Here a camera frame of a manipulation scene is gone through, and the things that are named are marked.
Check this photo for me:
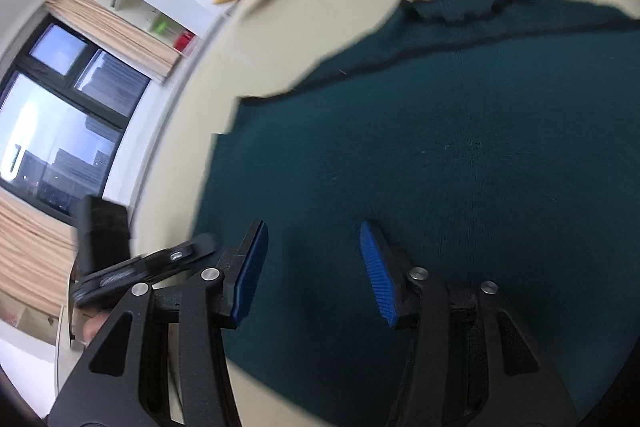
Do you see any red box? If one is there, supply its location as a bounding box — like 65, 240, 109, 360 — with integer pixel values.
172, 31, 196, 54

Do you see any dark green sweater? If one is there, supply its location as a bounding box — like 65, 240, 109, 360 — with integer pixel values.
192, 0, 640, 427

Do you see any person's left hand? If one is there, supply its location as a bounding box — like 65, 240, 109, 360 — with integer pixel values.
81, 313, 110, 349

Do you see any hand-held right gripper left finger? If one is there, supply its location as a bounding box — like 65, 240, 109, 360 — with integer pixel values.
47, 220, 269, 427

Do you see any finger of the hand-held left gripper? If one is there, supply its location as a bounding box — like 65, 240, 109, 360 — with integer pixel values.
75, 195, 132, 279
70, 233, 219, 308

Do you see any black framed window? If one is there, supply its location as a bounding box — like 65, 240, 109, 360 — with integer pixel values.
0, 22, 153, 225

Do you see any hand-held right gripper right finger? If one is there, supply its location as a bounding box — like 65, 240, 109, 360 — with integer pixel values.
359, 221, 581, 427

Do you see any white window ledge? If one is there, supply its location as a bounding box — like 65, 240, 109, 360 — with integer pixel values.
52, 2, 241, 413

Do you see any bed with beige sheet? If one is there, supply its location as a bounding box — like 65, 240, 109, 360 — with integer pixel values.
117, 0, 640, 427

